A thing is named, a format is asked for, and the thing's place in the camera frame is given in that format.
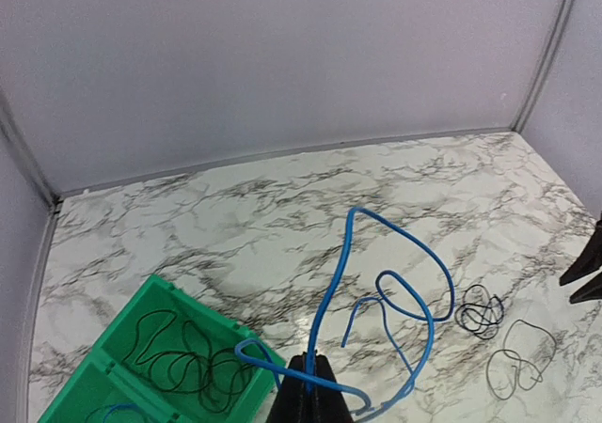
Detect aluminium frame post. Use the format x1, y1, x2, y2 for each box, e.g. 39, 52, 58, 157
1, 90, 63, 213
509, 0, 577, 133

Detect green three-compartment plastic bin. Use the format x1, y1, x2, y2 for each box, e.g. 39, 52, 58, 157
40, 275, 276, 422

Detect left aluminium frame post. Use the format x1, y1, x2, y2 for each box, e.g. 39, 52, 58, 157
1, 90, 63, 213

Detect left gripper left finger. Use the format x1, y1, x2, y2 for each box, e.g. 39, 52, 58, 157
266, 376, 312, 423

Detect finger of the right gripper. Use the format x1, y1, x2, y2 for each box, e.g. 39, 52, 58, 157
569, 279, 602, 304
560, 220, 601, 286

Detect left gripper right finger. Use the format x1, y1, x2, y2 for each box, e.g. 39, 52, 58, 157
310, 354, 353, 423

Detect back aluminium frame rail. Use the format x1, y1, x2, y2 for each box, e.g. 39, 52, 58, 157
58, 127, 513, 200

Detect right aluminium frame post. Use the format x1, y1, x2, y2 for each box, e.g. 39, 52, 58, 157
509, 0, 577, 133

